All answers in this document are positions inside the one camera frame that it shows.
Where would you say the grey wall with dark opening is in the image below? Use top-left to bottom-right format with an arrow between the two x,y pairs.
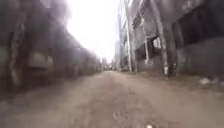
168,0 -> 224,79

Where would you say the brown dirt road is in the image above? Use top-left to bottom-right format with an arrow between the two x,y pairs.
0,70 -> 224,128

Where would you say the leaning pale pole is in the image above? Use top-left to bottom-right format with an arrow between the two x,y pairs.
149,0 -> 170,77

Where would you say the multi-storey building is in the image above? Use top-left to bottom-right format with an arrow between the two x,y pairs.
114,0 -> 188,73

